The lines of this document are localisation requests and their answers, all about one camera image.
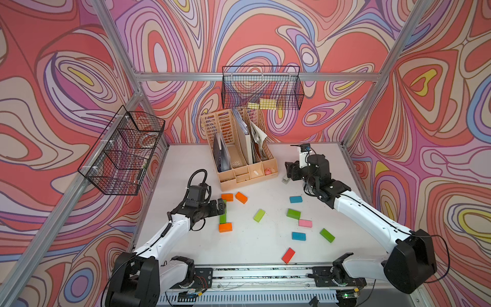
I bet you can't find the orange block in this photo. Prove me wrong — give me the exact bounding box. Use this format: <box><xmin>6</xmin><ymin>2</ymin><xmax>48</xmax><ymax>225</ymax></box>
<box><xmin>235</xmin><ymin>192</ymin><xmax>248</xmax><ymax>204</ymax></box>
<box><xmin>221</xmin><ymin>193</ymin><xmax>234</xmax><ymax>202</ymax></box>
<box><xmin>219</xmin><ymin>223</ymin><xmax>233</xmax><ymax>233</ymax></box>

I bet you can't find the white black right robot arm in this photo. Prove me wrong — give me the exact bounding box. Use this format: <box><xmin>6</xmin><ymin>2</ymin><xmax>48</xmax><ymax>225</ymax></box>
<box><xmin>285</xmin><ymin>154</ymin><xmax>437</xmax><ymax>294</ymax></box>

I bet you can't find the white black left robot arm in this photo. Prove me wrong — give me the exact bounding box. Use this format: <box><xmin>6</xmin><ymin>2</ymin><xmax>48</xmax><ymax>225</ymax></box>
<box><xmin>101</xmin><ymin>183</ymin><xmax>226</xmax><ymax>306</ymax></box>

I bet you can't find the teal block under gripper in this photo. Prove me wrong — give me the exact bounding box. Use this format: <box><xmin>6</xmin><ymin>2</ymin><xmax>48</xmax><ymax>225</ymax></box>
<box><xmin>289</xmin><ymin>196</ymin><xmax>303</xmax><ymax>203</ymax></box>

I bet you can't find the light green block centre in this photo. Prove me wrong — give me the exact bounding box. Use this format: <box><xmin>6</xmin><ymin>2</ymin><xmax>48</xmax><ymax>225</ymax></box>
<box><xmin>253</xmin><ymin>209</ymin><xmax>265</xmax><ymax>223</ymax></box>

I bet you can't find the pink block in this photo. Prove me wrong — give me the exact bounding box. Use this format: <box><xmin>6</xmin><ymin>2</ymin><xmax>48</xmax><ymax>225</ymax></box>
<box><xmin>299</xmin><ymin>220</ymin><xmax>313</xmax><ymax>228</ymax></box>

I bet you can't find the beige plastic file organizer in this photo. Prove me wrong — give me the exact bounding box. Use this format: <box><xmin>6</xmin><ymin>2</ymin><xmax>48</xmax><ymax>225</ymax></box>
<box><xmin>200</xmin><ymin>109</ymin><xmax>279</xmax><ymax>192</ymax></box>

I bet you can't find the teal block lower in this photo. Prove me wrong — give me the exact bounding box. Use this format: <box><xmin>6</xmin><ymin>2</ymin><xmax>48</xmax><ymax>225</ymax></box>
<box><xmin>292</xmin><ymin>232</ymin><xmax>306</xmax><ymax>241</ymax></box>

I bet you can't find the yellow sticky notes pad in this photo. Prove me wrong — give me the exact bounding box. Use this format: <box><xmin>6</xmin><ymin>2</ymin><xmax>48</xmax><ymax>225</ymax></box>
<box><xmin>247</xmin><ymin>98</ymin><xmax>277</xmax><ymax>110</ymax></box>

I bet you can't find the red block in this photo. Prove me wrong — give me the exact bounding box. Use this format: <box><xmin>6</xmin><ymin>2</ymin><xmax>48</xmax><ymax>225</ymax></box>
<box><xmin>281</xmin><ymin>248</ymin><xmax>295</xmax><ymax>264</ymax></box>

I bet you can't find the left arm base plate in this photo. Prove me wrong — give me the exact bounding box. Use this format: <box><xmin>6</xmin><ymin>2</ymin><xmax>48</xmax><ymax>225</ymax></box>
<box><xmin>171</xmin><ymin>267</ymin><xmax>214</xmax><ymax>290</ymax></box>

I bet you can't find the black wire basket back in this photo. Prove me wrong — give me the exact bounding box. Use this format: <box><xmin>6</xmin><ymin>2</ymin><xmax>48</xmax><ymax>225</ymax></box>
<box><xmin>221</xmin><ymin>64</ymin><xmax>304</xmax><ymax>111</ymax></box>

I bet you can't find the black wire basket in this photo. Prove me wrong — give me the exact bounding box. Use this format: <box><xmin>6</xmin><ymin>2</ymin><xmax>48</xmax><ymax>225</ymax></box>
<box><xmin>78</xmin><ymin>106</ymin><xmax>165</xmax><ymax>196</ymax></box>
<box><xmin>221</xmin><ymin>64</ymin><xmax>304</xmax><ymax>111</ymax></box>

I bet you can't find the black wire basket left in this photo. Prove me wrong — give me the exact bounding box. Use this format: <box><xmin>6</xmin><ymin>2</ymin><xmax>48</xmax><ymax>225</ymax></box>
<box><xmin>78</xmin><ymin>106</ymin><xmax>165</xmax><ymax>196</ymax></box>

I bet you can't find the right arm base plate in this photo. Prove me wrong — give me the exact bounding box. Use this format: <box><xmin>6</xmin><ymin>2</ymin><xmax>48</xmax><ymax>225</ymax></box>
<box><xmin>307</xmin><ymin>266</ymin><xmax>367</xmax><ymax>289</ymax></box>

